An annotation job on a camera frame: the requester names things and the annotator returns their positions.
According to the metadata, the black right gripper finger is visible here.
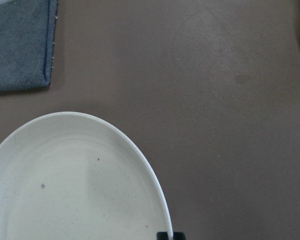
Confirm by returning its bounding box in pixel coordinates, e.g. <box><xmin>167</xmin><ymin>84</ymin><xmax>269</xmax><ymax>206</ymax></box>
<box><xmin>156</xmin><ymin>232</ymin><xmax>185</xmax><ymax>240</ymax></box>

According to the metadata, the cream round plate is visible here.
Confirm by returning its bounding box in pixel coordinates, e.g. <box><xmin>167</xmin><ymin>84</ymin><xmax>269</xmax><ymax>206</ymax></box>
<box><xmin>0</xmin><ymin>112</ymin><xmax>173</xmax><ymax>240</ymax></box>

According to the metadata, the grey folded cloth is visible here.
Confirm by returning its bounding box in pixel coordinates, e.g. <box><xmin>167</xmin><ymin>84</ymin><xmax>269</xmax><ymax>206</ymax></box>
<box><xmin>0</xmin><ymin>0</ymin><xmax>59</xmax><ymax>93</ymax></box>

